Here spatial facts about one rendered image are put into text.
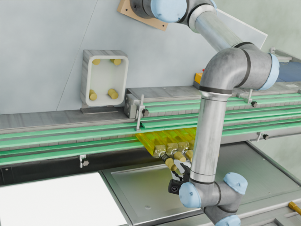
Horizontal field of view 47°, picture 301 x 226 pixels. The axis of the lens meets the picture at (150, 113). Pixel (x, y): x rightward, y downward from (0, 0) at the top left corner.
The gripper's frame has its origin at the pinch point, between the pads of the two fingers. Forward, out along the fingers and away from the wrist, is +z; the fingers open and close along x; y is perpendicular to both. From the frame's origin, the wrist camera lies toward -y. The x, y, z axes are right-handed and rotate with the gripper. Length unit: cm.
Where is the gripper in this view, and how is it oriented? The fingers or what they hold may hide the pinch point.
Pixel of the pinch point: (173, 166)
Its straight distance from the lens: 140.3
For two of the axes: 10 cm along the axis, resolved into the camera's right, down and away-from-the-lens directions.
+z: -4.4, -4.5, 7.8
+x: 2.4, -8.9, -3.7
